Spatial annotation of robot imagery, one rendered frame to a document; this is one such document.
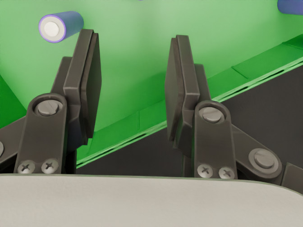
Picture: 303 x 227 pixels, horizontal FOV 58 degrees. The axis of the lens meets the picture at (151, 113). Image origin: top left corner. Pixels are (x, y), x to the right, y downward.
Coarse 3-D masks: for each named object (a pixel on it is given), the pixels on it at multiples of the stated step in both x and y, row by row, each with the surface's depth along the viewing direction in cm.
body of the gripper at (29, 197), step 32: (0, 192) 6; (32, 192) 6; (64, 192) 6; (96, 192) 6; (128, 192) 6; (160, 192) 6; (192, 192) 6; (224, 192) 6; (256, 192) 7; (288, 192) 7; (0, 224) 5; (32, 224) 5; (64, 224) 6; (96, 224) 6; (128, 224) 6; (160, 224) 6; (192, 224) 6; (224, 224) 6; (256, 224) 6; (288, 224) 6
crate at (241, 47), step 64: (0, 0) 23; (64, 0) 23; (128, 0) 23; (192, 0) 23; (256, 0) 24; (0, 64) 25; (128, 64) 25; (256, 64) 24; (0, 128) 22; (128, 128) 25
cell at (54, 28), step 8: (48, 16) 18; (56, 16) 18; (64, 16) 19; (72, 16) 21; (80, 16) 23; (40, 24) 18; (48, 24) 18; (56, 24) 18; (64, 24) 18; (72, 24) 20; (80, 24) 22; (40, 32) 18; (48, 32) 18; (56, 32) 18; (64, 32) 18; (72, 32) 20; (48, 40) 18; (56, 40) 18
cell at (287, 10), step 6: (282, 0) 23; (288, 0) 22; (294, 0) 21; (300, 0) 20; (282, 6) 23; (288, 6) 22; (294, 6) 21; (300, 6) 20; (282, 12) 24; (288, 12) 23; (294, 12) 22; (300, 12) 21
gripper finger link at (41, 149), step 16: (48, 96) 9; (32, 112) 9; (48, 112) 9; (64, 112) 9; (32, 128) 8; (48, 128) 8; (64, 128) 8; (32, 144) 8; (48, 144) 8; (64, 144) 8; (16, 160) 7; (32, 160) 7; (48, 160) 7; (64, 160) 8
